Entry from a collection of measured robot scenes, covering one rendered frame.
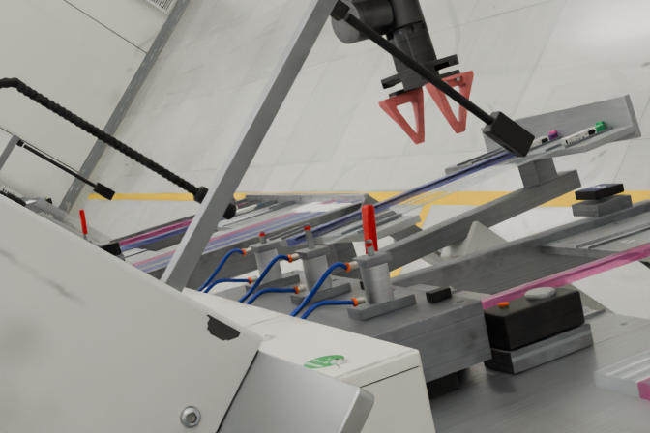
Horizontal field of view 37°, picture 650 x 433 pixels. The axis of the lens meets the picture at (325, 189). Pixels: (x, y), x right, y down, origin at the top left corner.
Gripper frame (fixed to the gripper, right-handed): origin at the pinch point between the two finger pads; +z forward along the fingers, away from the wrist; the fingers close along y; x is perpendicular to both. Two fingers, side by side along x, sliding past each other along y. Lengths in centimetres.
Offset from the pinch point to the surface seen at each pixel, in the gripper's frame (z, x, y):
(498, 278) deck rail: 18.8, -6.7, 12.2
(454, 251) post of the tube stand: 18.1, 5.1, -12.4
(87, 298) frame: -1, -68, 68
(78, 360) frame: 2, -69, 68
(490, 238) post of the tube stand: 17.8, 10.3, -9.7
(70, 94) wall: -106, 159, -713
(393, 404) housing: 12, -51, 60
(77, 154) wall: -56, 151, -718
